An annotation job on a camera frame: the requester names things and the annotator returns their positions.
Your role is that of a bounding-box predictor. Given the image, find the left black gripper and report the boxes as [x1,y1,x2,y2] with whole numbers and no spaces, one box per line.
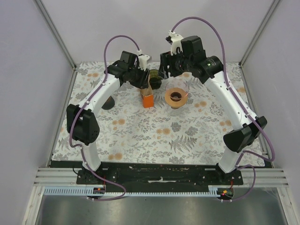
[128,64,150,90]

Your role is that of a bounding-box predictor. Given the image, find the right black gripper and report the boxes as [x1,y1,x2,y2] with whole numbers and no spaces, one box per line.
[157,48,193,80]

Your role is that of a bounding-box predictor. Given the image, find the brown paper coffee filters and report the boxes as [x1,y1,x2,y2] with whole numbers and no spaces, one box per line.
[140,86,153,97]

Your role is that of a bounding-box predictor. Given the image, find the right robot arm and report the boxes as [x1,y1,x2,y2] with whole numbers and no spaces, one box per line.
[158,32,267,185]

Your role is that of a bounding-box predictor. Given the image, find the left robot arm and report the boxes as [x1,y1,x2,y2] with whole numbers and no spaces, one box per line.
[66,51,151,184]

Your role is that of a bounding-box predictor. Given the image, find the green glass coffee dripper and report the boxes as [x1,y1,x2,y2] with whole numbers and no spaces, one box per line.
[149,69,162,90]

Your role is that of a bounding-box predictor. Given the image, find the orange coffee filter box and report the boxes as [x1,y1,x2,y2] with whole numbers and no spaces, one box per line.
[141,94,154,108]

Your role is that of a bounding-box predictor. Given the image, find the red capped dark bottle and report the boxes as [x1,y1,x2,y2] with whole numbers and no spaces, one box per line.
[102,96,115,110]

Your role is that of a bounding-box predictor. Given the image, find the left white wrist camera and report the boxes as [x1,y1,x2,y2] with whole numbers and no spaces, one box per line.
[137,50,152,71]

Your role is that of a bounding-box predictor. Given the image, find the aluminium frame rail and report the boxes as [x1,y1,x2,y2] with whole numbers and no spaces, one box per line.
[34,0,77,70]

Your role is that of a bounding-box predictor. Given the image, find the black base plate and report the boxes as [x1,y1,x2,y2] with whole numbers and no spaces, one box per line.
[76,162,243,192]

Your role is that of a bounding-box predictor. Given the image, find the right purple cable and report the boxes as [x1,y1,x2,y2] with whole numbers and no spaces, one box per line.
[171,16,276,203]

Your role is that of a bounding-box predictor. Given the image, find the white cable duct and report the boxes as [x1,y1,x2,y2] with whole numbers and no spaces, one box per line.
[44,186,220,197]

